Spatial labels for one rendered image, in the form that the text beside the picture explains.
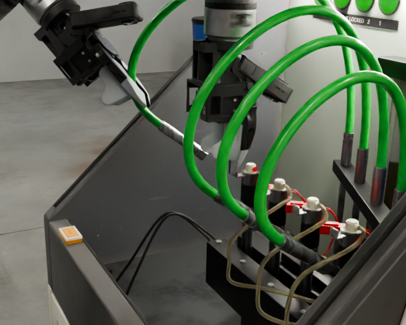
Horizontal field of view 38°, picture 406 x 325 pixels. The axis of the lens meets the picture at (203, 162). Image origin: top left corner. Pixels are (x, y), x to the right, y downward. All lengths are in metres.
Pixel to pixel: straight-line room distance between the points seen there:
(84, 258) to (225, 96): 0.39
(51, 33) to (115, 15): 0.11
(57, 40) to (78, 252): 0.36
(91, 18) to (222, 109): 0.27
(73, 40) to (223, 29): 0.28
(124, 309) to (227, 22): 0.44
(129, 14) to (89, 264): 0.42
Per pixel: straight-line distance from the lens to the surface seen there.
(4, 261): 3.13
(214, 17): 0.85
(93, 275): 0.99
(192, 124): 0.78
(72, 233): 1.11
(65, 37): 1.01
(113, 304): 0.92
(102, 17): 0.98
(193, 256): 1.29
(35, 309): 2.71
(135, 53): 0.97
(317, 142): 1.26
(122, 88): 0.96
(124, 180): 1.21
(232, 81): 0.88
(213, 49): 0.85
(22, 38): 7.42
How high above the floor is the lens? 1.44
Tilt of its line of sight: 19 degrees down
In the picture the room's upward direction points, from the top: 2 degrees clockwise
